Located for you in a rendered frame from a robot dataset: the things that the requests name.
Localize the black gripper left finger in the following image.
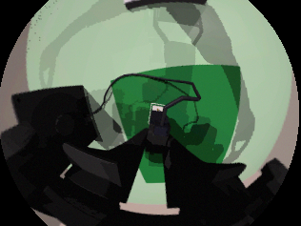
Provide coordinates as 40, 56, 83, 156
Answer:
62, 128, 150, 204

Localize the green circuit board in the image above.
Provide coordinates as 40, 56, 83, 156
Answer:
111, 65, 242, 183

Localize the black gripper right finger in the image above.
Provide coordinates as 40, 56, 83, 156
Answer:
162, 135, 247, 209

